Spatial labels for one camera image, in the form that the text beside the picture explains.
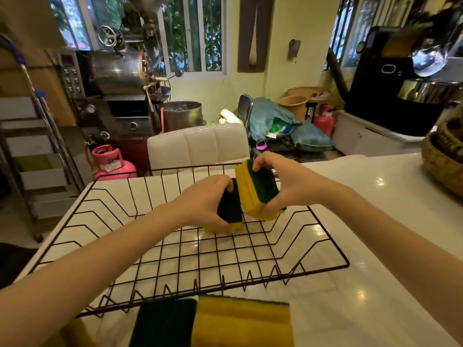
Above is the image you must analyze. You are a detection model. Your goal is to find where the person's left hand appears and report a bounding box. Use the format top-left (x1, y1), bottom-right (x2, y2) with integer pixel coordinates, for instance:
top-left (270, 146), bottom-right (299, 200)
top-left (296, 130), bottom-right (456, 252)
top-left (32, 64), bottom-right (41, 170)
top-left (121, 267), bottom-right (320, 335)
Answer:
top-left (170, 175), bottom-right (234, 235)

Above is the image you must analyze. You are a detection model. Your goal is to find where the person's right hand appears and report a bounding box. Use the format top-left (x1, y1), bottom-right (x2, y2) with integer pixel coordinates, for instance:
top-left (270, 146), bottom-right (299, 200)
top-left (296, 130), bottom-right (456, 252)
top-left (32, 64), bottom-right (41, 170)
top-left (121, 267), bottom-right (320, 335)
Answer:
top-left (252, 151), bottom-right (339, 216)

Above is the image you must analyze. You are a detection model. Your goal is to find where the person's left forearm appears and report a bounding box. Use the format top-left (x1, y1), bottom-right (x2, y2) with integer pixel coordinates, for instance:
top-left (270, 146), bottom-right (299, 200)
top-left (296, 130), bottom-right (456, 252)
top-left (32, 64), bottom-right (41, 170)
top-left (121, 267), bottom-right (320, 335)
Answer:
top-left (0, 200), bottom-right (181, 347)

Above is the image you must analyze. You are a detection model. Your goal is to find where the person's right forearm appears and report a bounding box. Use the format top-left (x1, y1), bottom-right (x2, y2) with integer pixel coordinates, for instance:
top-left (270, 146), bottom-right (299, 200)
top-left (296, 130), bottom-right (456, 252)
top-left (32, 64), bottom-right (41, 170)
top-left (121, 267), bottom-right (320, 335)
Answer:
top-left (318, 179), bottom-right (463, 338)

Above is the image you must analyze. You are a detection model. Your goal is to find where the blue bag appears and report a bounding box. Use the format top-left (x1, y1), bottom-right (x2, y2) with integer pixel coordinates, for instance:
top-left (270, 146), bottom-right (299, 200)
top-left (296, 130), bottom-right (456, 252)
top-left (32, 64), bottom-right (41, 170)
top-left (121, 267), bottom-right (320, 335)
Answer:
top-left (289, 121), bottom-right (335, 153)
top-left (249, 97), bottom-right (299, 142)

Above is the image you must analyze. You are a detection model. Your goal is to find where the green white plastic bag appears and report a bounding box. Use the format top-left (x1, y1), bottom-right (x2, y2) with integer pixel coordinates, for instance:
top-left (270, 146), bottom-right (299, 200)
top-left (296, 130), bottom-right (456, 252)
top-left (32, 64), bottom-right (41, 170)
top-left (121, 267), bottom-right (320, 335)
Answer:
top-left (266, 117), bottom-right (294, 140)

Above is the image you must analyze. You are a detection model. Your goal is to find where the white padded chair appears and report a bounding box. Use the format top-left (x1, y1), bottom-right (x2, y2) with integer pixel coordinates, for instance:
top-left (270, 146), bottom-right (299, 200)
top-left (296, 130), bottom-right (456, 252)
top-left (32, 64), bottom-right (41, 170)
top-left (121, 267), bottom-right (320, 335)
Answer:
top-left (147, 123), bottom-right (251, 177)

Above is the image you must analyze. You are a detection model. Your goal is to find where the red gas cylinder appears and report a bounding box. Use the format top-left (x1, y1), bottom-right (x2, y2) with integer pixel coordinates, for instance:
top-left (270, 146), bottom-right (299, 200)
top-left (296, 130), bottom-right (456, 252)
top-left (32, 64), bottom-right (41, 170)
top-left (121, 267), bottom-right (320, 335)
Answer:
top-left (313, 103), bottom-right (337, 138)

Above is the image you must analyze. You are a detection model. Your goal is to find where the small wicker basket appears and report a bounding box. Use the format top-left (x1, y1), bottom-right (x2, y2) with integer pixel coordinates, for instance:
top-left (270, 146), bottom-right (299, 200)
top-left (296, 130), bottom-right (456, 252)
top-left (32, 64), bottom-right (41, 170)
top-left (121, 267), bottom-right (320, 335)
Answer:
top-left (277, 95), bottom-right (308, 123)

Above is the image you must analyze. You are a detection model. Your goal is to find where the black chair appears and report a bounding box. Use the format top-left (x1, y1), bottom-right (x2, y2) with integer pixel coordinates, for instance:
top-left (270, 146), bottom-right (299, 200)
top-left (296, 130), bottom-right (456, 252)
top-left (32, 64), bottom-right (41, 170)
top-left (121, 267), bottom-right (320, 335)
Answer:
top-left (237, 94), bottom-right (254, 138)

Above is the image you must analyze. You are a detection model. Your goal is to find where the white cabinet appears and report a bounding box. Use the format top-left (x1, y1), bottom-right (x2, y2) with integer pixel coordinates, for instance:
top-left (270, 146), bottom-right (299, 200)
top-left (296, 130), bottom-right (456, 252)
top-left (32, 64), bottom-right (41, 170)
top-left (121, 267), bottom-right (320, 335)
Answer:
top-left (332, 111), bottom-right (426, 158)

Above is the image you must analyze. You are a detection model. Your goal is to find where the stainless steel drum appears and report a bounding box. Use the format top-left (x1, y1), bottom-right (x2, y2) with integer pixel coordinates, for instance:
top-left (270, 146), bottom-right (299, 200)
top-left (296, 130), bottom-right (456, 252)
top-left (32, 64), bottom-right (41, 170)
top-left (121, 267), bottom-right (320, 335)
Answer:
top-left (161, 100), bottom-right (204, 133)

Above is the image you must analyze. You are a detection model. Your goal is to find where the wide shallow wicker basket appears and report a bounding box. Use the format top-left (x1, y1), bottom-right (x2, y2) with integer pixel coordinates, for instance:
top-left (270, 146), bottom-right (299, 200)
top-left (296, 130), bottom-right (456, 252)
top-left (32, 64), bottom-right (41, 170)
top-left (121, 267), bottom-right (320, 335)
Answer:
top-left (286, 86), bottom-right (332, 104)

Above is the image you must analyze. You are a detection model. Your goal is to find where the pink gas cylinder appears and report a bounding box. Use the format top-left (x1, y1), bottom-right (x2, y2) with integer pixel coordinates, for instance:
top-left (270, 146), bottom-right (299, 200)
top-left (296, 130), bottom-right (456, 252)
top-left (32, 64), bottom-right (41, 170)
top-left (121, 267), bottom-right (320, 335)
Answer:
top-left (91, 144), bottom-right (138, 182)

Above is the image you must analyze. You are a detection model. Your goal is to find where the black roaster machine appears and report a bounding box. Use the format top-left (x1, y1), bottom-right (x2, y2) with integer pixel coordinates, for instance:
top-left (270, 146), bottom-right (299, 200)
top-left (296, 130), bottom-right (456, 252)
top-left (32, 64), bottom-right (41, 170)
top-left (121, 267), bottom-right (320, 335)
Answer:
top-left (343, 24), bottom-right (450, 137)

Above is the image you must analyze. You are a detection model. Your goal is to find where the woven straw basket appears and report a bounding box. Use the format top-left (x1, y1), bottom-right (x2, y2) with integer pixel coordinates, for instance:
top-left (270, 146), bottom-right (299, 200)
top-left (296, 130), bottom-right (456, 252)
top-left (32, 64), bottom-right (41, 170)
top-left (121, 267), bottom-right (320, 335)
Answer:
top-left (421, 116), bottom-right (463, 199)

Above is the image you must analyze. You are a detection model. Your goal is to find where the steel coffee roaster machine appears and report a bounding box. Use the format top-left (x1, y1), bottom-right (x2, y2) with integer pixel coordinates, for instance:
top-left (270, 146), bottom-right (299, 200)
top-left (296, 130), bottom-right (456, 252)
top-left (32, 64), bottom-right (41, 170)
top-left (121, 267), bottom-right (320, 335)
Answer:
top-left (56, 0), bottom-right (184, 142)

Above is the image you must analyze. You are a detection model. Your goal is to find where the metal step ladder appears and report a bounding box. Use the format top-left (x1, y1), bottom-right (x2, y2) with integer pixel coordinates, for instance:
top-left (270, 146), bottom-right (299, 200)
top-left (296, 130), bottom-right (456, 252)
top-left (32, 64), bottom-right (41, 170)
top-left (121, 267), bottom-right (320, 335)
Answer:
top-left (0, 32), bottom-right (86, 243)

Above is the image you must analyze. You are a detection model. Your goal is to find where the white framed window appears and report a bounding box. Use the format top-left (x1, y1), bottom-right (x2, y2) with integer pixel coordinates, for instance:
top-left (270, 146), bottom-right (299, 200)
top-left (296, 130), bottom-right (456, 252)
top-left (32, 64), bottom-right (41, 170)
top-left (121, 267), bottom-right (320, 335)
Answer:
top-left (46, 0), bottom-right (227, 77)

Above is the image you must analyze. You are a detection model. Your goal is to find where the dark barred window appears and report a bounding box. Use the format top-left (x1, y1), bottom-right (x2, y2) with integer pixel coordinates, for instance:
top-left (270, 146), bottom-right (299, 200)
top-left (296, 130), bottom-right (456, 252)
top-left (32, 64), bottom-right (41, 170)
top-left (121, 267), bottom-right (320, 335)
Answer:
top-left (327, 0), bottom-right (385, 71)

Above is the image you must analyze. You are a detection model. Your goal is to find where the shiny steel bowl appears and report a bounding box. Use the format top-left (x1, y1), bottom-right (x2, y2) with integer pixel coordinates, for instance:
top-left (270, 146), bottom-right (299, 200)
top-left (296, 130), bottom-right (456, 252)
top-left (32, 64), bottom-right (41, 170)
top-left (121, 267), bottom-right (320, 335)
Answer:
top-left (411, 46), bottom-right (449, 78)

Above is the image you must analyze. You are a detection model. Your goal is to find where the black wire dish rack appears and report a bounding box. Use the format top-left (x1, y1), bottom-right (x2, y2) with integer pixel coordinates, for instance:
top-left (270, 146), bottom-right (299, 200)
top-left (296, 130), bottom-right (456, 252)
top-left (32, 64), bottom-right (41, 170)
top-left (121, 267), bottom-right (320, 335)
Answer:
top-left (28, 162), bottom-right (350, 318)

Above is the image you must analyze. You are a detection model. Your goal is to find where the brown wall hanging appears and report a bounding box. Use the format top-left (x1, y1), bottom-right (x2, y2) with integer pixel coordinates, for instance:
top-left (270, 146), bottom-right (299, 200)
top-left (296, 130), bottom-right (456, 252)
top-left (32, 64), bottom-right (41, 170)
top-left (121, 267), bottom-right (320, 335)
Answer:
top-left (237, 0), bottom-right (276, 73)

